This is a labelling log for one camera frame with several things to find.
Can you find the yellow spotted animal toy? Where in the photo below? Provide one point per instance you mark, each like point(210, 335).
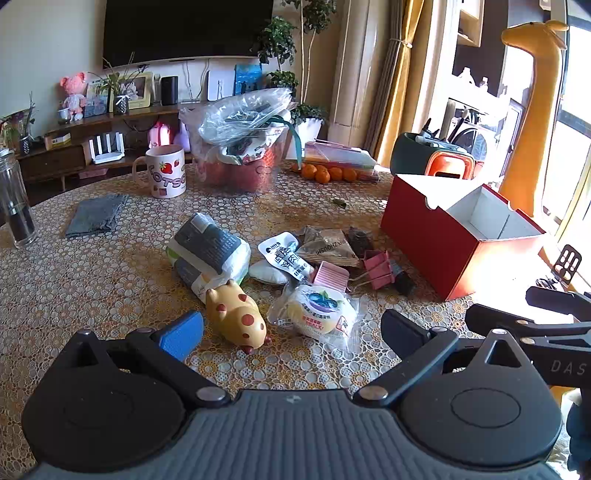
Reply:
point(235, 316)

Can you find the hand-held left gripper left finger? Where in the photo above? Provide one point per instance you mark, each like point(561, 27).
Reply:
point(180, 334)

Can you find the potted plant in dark vase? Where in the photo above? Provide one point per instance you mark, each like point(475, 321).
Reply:
point(21, 129)

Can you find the black television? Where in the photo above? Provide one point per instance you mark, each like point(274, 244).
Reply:
point(184, 27)

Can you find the lace patterned desktop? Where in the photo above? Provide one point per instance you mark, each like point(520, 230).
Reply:
point(115, 277)

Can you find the brown cake slice packet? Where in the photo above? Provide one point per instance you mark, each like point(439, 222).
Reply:
point(332, 254)
point(318, 233)

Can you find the wooden TV cabinet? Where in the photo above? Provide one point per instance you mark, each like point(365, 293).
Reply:
point(51, 157)

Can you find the orange plastic stool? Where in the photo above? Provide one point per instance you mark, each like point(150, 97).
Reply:
point(450, 167)

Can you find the dark brownie packet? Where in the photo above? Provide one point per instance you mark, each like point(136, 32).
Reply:
point(360, 241)

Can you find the yellow giraffe figure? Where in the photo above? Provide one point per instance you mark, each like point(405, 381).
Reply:
point(535, 115)

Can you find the clear plastic bag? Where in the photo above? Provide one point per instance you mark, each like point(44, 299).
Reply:
point(240, 138)

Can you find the red cardboard box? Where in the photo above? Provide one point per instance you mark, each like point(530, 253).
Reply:
point(429, 240)

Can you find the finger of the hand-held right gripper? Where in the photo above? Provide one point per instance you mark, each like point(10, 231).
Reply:
point(489, 317)
point(558, 300)

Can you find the grey cloth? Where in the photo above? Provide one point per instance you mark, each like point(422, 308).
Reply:
point(94, 214)

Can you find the white oval object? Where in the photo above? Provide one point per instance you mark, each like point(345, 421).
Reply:
point(268, 272)

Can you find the pink ridged tray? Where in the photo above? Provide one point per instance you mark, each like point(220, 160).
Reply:
point(330, 276)

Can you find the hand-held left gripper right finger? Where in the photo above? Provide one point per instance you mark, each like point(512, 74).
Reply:
point(402, 333)

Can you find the small cardboard box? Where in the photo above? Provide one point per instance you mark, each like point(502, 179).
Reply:
point(57, 141)

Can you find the white snack packet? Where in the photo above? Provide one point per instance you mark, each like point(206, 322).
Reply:
point(284, 256)

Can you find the white router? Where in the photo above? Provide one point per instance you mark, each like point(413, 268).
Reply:
point(107, 150)

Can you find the orange tangerine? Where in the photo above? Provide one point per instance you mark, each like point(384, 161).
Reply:
point(322, 177)
point(349, 175)
point(335, 174)
point(308, 171)

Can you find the small green leaf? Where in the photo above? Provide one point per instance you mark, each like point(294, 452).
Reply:
point(339, 202)

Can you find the washing machine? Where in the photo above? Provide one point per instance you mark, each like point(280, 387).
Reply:
point(475, 141)

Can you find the black speaker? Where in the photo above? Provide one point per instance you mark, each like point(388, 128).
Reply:
point(169, 90)

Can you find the tall leafy houseplant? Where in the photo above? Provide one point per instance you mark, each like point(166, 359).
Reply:
point(277, 41)

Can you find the pink pig plush toy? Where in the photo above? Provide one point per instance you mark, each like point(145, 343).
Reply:
point(74, 92)

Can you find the grey green tissue pack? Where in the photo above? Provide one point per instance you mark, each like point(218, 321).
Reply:
point(194, 279)
point(210, 244)

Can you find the plant in white pot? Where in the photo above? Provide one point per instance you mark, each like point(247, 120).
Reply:
point(308, 124)

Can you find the pink toy backpack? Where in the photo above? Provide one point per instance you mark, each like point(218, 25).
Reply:
point(160, 134)

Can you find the blue picture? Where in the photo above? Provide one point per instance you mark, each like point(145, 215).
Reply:
point(248, 79)

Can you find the glass bottle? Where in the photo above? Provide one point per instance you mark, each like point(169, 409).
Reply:
point(16, 207)

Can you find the person's right forearm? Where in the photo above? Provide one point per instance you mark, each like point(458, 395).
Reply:
point(579, 429)

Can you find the small potted grass plant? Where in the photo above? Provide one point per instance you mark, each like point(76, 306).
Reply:
point(119, 87)

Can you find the yellow curtain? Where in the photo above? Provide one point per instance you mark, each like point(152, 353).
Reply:
point(406, 83)

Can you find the pink binder clip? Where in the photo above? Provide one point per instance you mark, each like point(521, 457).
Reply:
point(378, 270)

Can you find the beige standing air conditioner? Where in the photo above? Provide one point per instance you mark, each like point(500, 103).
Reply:
point(360, 69)

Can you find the yellow photo frame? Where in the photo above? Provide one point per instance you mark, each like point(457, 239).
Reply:
point(138, 90)

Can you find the black perforated bracket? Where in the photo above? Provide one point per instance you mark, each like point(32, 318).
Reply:
point(568, 263)

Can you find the blueberry bread packet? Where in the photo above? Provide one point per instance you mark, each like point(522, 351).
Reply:
point(318, 311)

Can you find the pink strawberry mug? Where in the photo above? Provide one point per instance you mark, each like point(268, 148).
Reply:
point(166, 173)

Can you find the small black object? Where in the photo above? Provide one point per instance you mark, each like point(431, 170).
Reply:
point(404, 282)

